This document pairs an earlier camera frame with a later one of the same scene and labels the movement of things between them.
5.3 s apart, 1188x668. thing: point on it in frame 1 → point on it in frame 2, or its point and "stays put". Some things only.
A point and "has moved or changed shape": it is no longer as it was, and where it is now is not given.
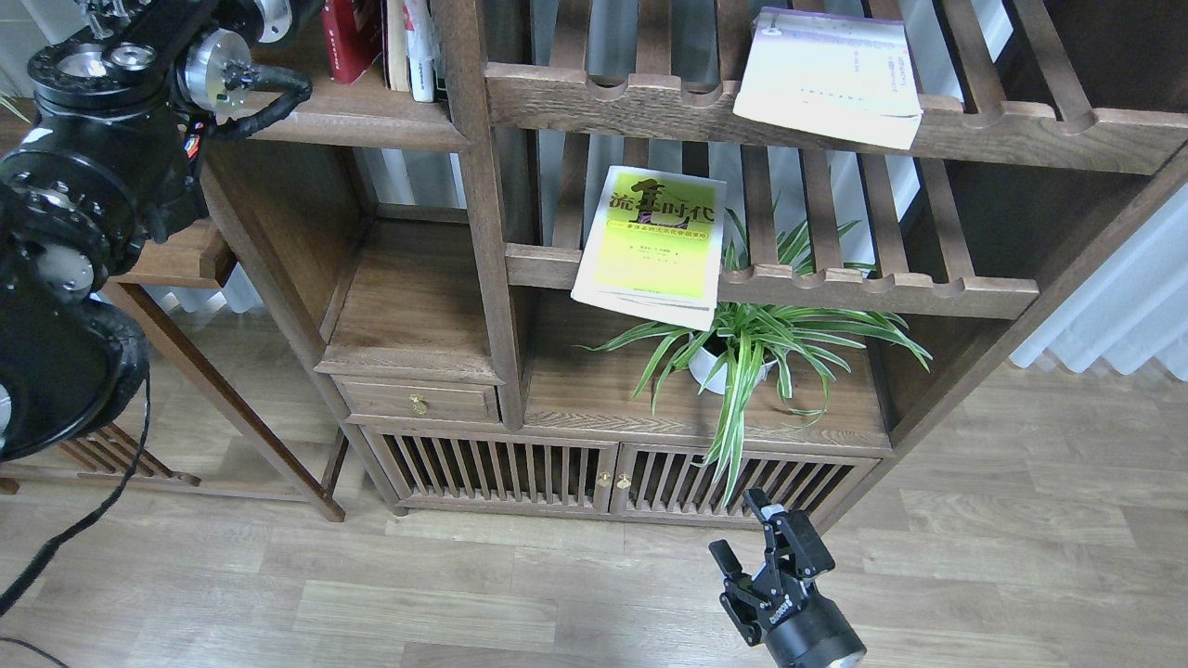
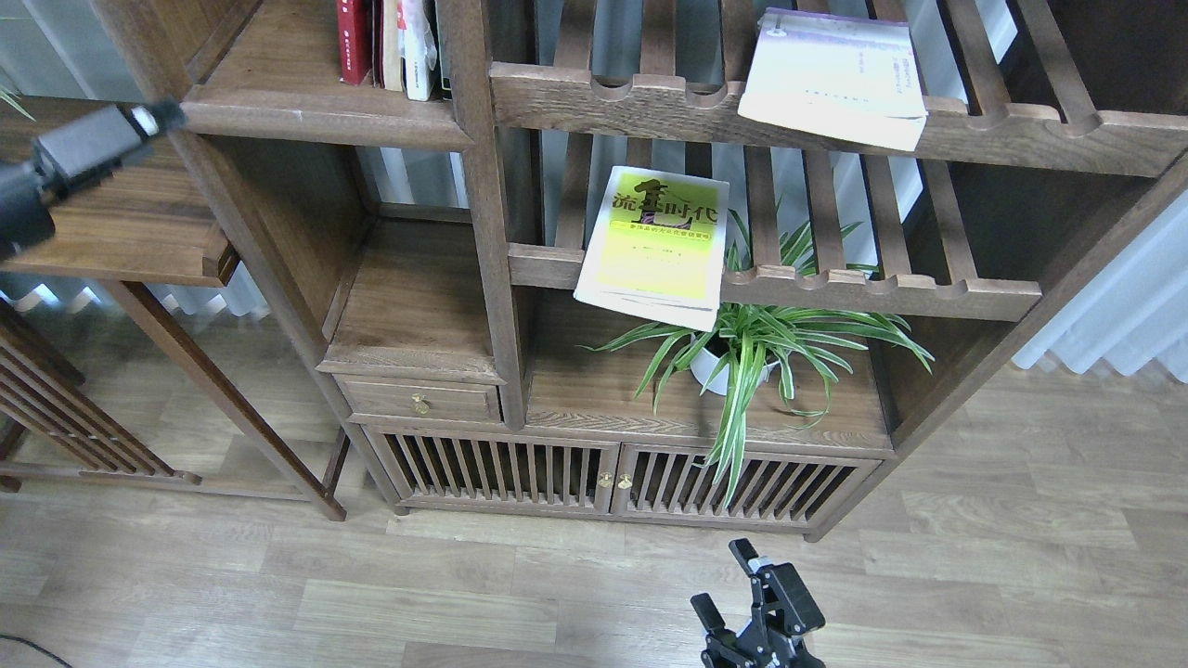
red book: x=354 y=36 has moved or changed shape
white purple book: x=846 y=76 stays put
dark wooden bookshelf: x=636 y=261 stays put
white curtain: x=1132 y=310 stays put
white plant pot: x=703 y=362 stays put
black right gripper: x=799 y=628 → x=760 y=645
